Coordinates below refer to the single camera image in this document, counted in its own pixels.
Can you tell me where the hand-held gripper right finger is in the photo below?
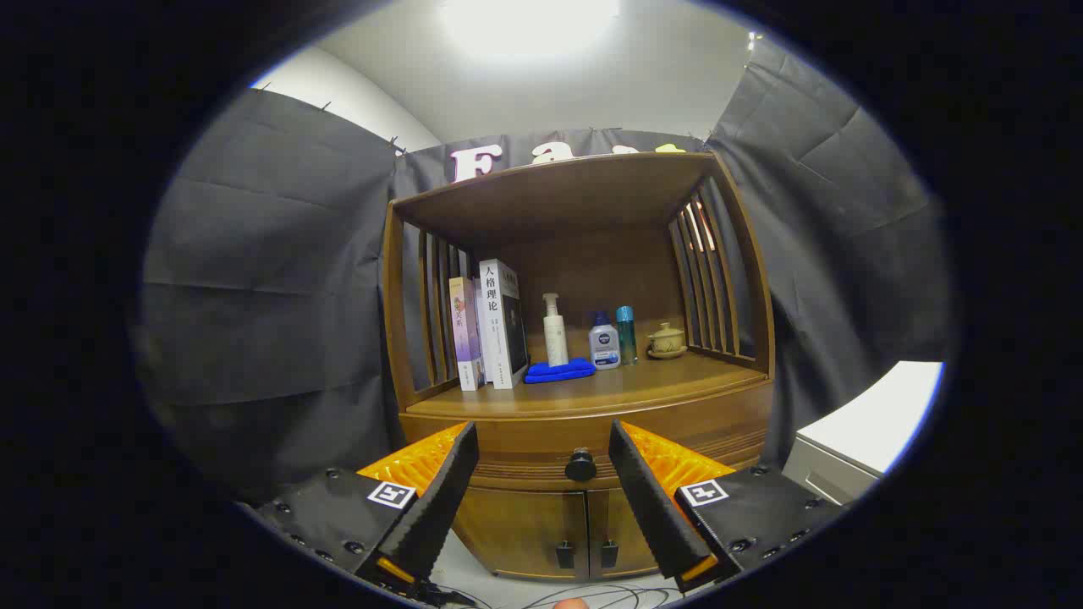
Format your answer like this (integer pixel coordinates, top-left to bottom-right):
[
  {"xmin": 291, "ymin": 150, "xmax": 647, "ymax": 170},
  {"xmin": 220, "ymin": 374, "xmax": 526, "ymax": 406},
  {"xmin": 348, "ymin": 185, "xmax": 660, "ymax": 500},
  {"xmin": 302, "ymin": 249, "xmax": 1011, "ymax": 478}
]
[{"xmin": 607, "ymin": 419, "xmax": 847, "ymax": 595}]

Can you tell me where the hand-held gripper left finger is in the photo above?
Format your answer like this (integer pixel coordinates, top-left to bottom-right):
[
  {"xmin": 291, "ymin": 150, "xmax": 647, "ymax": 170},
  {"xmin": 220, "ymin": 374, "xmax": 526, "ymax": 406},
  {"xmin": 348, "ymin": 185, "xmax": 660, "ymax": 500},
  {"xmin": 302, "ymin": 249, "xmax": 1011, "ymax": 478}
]
[{"xmin": 241, "ymin": 420, "xmax": 481, "ymax": 603}]

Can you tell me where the wooden cabinet door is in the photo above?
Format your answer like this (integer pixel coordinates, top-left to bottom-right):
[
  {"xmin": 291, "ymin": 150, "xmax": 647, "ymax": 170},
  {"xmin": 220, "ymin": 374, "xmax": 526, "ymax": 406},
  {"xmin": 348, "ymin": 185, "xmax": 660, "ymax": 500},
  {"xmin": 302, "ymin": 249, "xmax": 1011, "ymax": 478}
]
[
  {"xmin": 588, "ymin": 489, "xmax": 661, "ymax": 579},
  {"xmin": 453, "ymin": 486, "xmax": 589, "ymax": 581}
]

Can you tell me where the wooden countertop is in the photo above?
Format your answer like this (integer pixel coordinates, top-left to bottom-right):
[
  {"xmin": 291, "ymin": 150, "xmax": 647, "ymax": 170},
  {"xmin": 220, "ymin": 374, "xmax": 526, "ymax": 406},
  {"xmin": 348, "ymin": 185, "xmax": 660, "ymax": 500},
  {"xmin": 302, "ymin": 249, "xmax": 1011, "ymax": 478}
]
[{"xmin": 406, "ymin": 351, "xmax": 771, "ymax": 420}]

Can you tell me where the white side cabinet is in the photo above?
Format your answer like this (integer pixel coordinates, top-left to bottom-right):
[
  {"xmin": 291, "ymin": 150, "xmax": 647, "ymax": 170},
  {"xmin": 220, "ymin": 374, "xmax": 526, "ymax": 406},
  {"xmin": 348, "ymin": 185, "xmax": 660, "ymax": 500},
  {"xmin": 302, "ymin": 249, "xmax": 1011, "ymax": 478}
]
[{"xmin": 781, "ymin": 361, "xmax": 944, "ymax": 506}]

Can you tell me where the brown wooden cabinet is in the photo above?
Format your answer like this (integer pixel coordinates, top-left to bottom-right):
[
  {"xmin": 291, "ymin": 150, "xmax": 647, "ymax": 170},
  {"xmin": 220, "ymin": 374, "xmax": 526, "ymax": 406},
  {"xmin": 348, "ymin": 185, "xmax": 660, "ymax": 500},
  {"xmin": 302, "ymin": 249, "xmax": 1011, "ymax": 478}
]
[{"xmin": 381, "ymin": 151, "xmax": 777, "ymax": 583}]

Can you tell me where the blue folded cloth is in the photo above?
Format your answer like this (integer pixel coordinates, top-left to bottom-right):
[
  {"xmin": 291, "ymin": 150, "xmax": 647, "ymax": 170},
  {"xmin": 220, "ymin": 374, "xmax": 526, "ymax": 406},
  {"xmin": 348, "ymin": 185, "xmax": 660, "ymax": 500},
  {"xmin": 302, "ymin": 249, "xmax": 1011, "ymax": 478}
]
[{"xmin": 524, "ymin": 358, "xmax": 596, "ymax": 385}]

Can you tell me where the pink purple book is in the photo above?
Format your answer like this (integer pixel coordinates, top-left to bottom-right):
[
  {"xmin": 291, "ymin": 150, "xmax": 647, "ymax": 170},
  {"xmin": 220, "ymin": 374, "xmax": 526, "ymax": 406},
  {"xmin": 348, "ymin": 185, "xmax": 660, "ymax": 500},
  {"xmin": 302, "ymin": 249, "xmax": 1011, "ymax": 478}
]
[{"xmin": 448, "ymin": 277, "xmax": 486, "ymax": 392}]

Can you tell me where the white bottle blue pump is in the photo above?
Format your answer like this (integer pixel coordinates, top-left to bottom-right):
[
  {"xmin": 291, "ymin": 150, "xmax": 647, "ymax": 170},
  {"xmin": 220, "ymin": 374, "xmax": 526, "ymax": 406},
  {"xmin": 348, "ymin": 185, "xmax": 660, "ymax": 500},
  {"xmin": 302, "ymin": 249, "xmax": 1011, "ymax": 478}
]
[{"xmin": 589, "ymin": 311, "xmax": 622, "ymax": 370}]

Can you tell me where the teal clear bottle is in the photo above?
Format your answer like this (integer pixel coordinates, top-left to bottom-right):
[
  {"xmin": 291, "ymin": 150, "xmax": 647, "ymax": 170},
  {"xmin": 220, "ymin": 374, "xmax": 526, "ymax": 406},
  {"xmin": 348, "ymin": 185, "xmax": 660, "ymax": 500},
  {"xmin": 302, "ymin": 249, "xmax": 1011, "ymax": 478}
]
[{"xmin": 616, "ymin": 305, "xmax": 639, "ymax": 366}]

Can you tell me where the thick white book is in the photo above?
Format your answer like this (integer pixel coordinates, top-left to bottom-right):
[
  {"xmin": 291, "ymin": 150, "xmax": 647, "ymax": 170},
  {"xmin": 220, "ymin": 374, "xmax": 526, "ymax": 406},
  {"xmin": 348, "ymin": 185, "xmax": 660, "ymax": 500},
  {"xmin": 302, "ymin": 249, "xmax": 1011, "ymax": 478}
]
[{"xmin": 479, "ymin": 258, "xmax": 531, "ymax": 390}]

